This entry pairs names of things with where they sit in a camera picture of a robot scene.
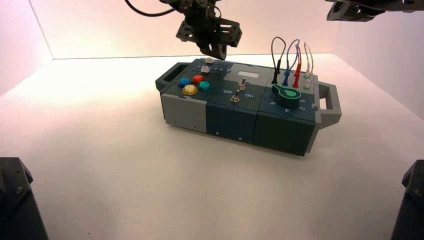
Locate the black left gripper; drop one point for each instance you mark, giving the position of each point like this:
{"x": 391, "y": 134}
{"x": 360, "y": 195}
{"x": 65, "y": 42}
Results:
{"x": 205, "y": 31}

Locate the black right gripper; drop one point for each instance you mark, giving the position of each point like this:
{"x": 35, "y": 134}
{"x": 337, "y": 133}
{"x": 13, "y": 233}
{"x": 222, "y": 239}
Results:
{"x": 351, "y": 11}

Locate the white slider knob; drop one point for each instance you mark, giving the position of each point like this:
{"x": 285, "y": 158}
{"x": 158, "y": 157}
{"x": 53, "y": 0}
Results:
{"x": 205, "y": 69}
{"x": 209, "y": 61}

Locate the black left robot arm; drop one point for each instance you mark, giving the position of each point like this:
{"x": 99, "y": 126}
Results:
{"x": 195, "y": 8}

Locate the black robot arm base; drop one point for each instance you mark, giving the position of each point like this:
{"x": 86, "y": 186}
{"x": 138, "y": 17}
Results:
{"x": 410, "y": 205}
{"x": 16, "y": 205}

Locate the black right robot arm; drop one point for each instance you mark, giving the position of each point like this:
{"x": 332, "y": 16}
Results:
{"x": 404, "y": 4}

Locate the red round push button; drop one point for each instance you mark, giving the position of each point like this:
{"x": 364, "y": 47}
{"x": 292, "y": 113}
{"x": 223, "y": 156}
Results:
{"x": 198, "y": 79}

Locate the green round push button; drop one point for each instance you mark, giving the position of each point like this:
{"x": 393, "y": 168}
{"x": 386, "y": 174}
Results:
{"x": 204, "y": 86}

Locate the small grey display screen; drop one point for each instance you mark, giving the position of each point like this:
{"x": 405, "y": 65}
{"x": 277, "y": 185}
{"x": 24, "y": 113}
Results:
{"x": 248, "y": 74}

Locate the blue round push button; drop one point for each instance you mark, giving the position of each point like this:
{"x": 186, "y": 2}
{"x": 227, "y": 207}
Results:
{"x": 184, "y": 82}

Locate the yellow round push button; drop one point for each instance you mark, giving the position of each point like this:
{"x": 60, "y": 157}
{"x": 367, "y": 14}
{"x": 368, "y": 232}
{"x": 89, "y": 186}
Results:
{"x": 190, "y": 89}

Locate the dark teal grey control box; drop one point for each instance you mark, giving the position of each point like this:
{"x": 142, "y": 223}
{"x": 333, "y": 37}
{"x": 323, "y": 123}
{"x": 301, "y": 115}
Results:
{"x": 232, "y": 116}

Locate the green rotary knob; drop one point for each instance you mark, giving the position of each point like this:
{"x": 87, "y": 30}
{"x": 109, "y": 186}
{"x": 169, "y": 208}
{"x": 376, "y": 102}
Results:
{"x": 286, "y": 96}

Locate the green ringed jack socket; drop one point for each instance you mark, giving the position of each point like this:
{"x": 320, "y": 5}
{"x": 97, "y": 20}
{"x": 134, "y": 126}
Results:
{"x": 307, "y": 86}

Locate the silver toggle switch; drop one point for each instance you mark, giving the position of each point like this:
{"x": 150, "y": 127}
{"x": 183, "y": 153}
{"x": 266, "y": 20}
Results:
{"x": 242, "y": 85}
{"x": 235, "y": 97}

